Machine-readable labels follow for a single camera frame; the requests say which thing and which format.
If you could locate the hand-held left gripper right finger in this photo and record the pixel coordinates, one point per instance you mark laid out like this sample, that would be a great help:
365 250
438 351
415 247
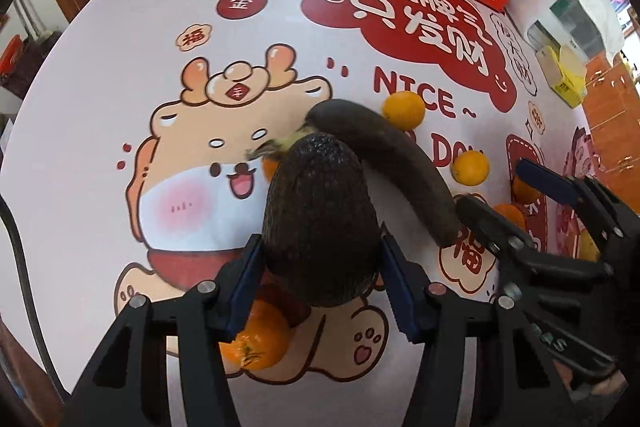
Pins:
397 287

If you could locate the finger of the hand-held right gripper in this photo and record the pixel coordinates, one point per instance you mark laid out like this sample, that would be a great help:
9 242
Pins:
547 184
492 224

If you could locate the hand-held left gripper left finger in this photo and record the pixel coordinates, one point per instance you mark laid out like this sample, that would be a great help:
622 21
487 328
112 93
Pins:
247 277

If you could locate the orange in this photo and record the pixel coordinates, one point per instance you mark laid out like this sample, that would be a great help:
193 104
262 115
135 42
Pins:
470 167
511 213
404 109
269 168
524 193

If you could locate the dark avocado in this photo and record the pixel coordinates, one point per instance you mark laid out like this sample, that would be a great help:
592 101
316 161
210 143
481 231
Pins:
320 217

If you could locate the blackened banana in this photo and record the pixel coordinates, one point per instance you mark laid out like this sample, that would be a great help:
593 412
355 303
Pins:
380 142

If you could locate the tangerine with green stem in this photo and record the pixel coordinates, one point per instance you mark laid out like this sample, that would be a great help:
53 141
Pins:
255 339

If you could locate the yellow tissue box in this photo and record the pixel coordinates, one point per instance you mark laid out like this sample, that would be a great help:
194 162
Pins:
565 77

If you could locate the white cloth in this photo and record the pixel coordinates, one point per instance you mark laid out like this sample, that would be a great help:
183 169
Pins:
597 2

